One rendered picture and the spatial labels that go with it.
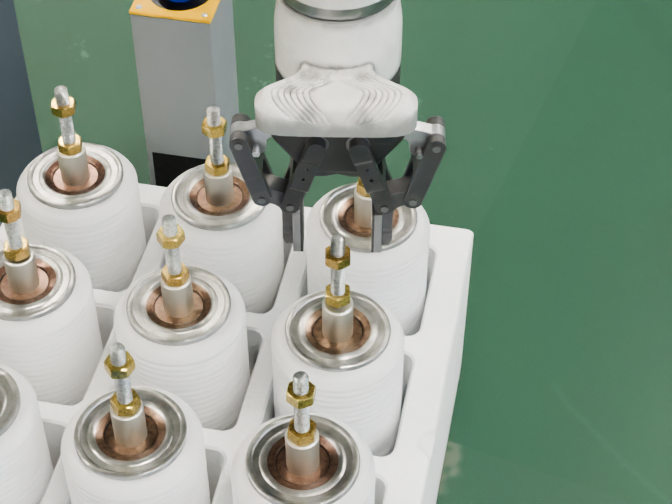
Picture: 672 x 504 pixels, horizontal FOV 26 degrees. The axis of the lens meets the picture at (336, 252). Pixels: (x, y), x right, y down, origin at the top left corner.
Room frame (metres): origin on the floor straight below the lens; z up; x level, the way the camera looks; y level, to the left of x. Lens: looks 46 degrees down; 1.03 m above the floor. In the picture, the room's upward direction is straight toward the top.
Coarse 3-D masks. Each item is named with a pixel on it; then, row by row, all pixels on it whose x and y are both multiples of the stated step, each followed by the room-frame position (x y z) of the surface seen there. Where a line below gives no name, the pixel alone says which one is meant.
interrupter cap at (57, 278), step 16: (0, 256) 0.76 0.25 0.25; (48, 256) 0.76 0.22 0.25; (64, 256) 0.76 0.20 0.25; (0, 272) 0.74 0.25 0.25; (48, 272) 0.74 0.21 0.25; (64, 272) 0.74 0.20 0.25; (0, 288) 0.73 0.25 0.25; (48, 288) 0.73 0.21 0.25; (64, 288) 0.73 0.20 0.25; (0, 304) 0.71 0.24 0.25; (16, 304) 0.71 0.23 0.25; (32, 304) 0.71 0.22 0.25; (48, 304) 0.71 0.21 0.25; (16, 320) 0.70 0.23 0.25
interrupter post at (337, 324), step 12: (324, 300) 0.69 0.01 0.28; (324, 312) 0.68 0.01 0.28; (336, 312) 0.68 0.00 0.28; (348, 312) 0.68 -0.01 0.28; (324, 324) 0.68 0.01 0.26; (336, 324) 0.68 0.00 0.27; (348, 324) 0.68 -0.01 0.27; (324, 336) 0.68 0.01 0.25; (336, 336) 0.68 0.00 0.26; (348, 336) 0.68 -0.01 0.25
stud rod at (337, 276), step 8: (336, 240) 0.69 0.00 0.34; (344, 240) 0.69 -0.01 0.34; (336, 248) 0.68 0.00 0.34; (344, 248) 0.69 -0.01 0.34; (336, 256) 0.68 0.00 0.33; (336, 272) 0.68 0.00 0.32; (344, 272) 0.69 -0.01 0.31; (336, 280) 0.68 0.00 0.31; (344, 280) 0.69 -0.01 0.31; (336, 288) 0.68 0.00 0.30; (344, 288) 0.69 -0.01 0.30
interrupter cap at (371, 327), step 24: (312, 312) 0.70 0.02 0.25; (360, 312) 0.70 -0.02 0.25; (384, 312) 0.70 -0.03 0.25; (288, 336) 0.68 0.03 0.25; (312, 336) 0.68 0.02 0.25; (360, 336) 0.68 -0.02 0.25; (384, 336) 0.68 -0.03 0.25; (312, 360) 0.66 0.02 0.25; (336, 360) 0.66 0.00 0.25; (360, 360) 0.66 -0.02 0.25
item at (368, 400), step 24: (288, 312) 0.71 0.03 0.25; (288, 360) 0.66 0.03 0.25; (384, 360) 0.66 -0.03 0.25; (336, 384) 0.64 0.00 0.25; (360, 384) 0.64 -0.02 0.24; (384, 384) 0.65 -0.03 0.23; (288, 408) 0.66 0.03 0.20; (312, 408) 0.64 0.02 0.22; (336, 408) 0.64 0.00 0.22; (360, 408) 0.64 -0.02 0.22; (384, 408) 0.66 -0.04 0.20; (360, 432) 0.64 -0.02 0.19; (384, 432) 0.66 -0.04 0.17
